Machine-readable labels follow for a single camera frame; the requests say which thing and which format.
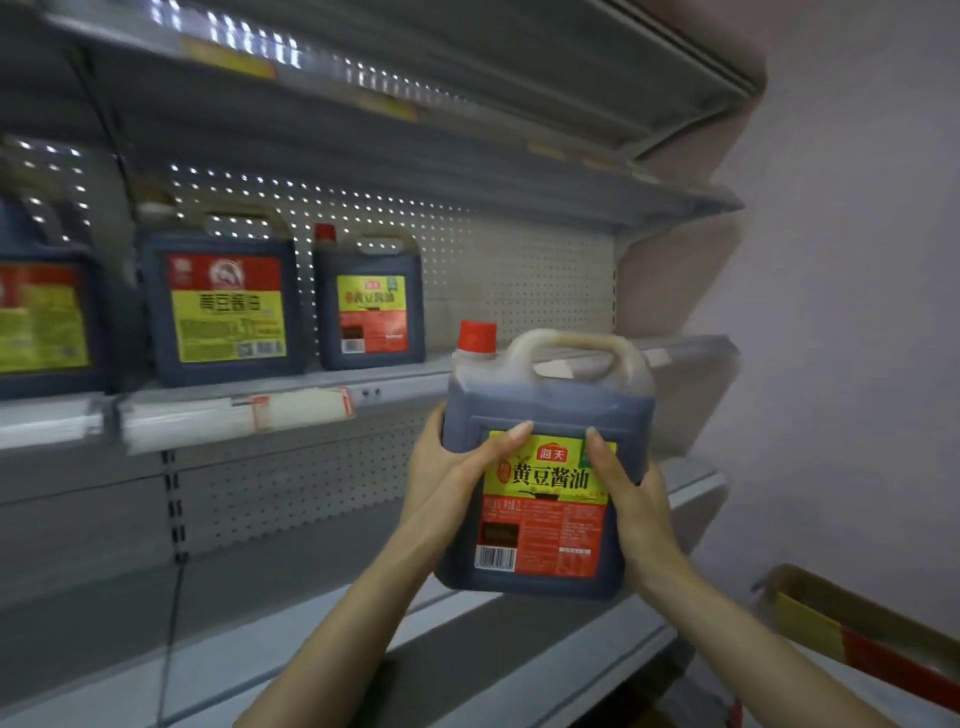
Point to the person's right hand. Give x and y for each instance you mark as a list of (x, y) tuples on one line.
[(637, 510)]

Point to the person's left hand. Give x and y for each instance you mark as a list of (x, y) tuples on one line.
[(435, 480)]

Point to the person's right thumb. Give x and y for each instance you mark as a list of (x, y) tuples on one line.
[(609, 465)]

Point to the person's left thumb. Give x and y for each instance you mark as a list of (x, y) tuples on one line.
[(499, 448)]

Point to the soy sauce jug red-yellow label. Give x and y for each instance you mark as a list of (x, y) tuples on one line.
[(369, 307), (547, 465)]

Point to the person's right forearm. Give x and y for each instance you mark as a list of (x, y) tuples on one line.
[(750, 660)]

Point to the person's left forearm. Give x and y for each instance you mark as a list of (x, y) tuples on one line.
[(352, 637)]

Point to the white shelf price tag strip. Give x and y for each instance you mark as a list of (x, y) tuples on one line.
[(232, 416), (49, 421)]

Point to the grey metal shelving unit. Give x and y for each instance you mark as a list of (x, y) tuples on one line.
[(375, 187)]

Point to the brown cardboard box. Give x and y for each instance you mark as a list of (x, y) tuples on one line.
[(855, 637)]

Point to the soy sauce jug large yellow label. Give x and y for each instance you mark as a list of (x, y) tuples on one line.
[(223, 304), (45, 315)]

